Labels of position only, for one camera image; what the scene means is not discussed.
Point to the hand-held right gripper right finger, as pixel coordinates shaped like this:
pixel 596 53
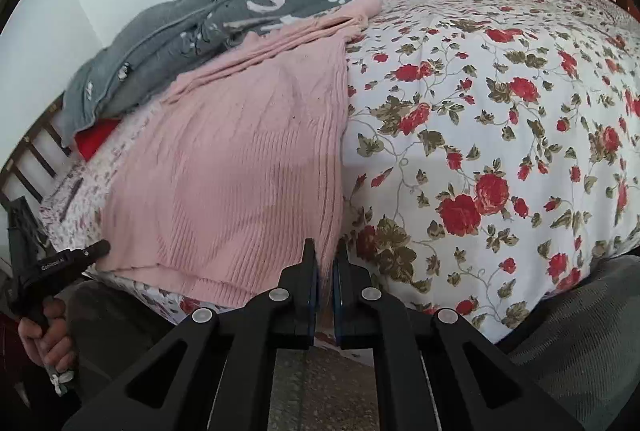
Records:
pixel 350 306

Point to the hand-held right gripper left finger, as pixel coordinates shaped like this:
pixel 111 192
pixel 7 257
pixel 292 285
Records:
pixel 300 306

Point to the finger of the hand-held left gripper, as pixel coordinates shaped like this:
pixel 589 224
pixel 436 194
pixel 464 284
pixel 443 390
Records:
pixel 94 251

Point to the pink knit sweater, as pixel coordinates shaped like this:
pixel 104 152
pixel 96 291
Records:
pixel 235 161

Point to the person's left hand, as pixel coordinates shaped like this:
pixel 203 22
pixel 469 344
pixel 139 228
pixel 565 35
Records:
pixel 55 341

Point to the red pillow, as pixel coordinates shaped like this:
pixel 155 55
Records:
pixel 97 138

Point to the red rose print quilt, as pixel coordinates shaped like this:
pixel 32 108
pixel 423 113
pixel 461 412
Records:
pixel 490 136

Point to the person's grey trousers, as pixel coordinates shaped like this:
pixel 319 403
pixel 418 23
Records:
pixel 580 341

